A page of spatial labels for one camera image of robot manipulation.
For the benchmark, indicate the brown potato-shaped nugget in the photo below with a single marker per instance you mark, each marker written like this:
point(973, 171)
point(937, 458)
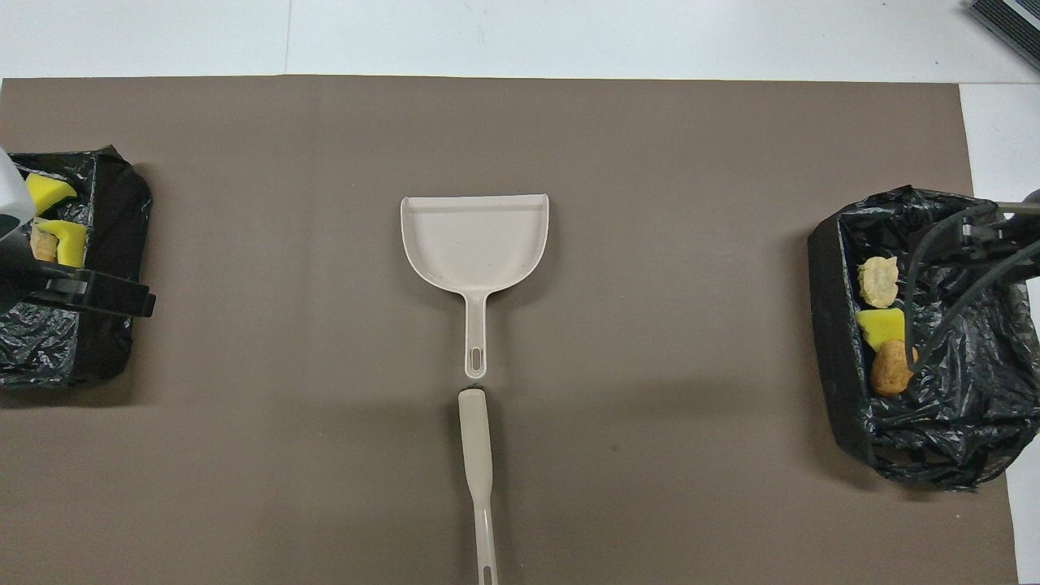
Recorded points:
point(890, 370)

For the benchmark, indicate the open bin with black bag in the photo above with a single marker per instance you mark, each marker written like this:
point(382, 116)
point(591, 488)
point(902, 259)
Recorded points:
point(959, 422)

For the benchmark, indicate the beige foam chunk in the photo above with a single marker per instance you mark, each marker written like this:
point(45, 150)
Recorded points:
point(43, 245)
point(878, 282)

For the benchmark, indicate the yellow sponge piece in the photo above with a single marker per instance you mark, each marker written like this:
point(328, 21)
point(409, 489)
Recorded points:
point(71, 242)
point(881, 327)
point(49, 192)

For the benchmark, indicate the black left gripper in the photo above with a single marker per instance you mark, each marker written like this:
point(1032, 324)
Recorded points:
point(20, 272)

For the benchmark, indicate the dark grey ribbed device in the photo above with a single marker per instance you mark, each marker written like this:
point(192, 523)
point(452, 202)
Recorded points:
point(1007, 28)

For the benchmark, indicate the bin wrapped in black bag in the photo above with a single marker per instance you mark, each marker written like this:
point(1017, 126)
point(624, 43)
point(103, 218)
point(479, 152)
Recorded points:
point(106, 227)

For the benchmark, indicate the brown table mat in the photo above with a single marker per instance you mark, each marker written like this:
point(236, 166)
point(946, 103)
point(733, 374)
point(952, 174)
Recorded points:
point(487, 138)

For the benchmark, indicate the beige hand brush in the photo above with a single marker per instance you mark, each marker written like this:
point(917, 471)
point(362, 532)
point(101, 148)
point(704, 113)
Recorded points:
point(475, 439)

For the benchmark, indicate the beige plastic dustpan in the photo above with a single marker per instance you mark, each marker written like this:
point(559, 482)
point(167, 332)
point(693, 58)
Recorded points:
point(475, 244)

